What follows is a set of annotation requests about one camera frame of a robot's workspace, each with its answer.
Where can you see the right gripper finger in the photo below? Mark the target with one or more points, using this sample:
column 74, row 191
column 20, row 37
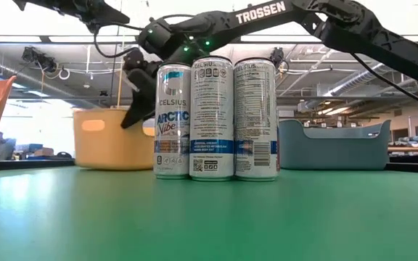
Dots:
column 142, row 98

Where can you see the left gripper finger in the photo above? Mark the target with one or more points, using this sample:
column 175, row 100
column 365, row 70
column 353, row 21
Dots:
column 112, row 16

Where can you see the white Celsius can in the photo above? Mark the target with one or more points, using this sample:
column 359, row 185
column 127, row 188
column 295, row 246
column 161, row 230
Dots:
column 212, row 119
column 172, row 145
column 256, row 119

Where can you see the yellow plastic bin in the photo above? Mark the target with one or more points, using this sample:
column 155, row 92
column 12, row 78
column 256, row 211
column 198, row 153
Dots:
column 103, row 148

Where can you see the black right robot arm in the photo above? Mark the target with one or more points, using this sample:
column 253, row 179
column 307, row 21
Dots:
column 339, row 21

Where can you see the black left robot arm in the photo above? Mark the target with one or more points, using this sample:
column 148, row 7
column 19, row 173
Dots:
column 42, row 4

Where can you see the black hanging device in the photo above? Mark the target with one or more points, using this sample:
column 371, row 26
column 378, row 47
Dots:
column 38, row 58

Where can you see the black ceiling fixture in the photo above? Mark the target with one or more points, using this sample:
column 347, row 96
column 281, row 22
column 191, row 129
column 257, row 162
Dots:
column 278, row 58

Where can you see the person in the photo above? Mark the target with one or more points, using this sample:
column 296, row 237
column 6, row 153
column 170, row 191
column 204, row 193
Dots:
column 4, row 146

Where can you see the blue-grey plastic bin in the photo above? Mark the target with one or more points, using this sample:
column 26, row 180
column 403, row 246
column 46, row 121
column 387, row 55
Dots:
column 332, row 152

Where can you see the wooden workbench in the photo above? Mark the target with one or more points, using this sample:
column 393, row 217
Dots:
column 412, row 149

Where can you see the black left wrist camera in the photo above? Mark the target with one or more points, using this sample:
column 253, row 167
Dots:
column 93, row 25

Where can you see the silver ventilation duct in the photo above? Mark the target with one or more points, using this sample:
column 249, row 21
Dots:
column 357, row 78

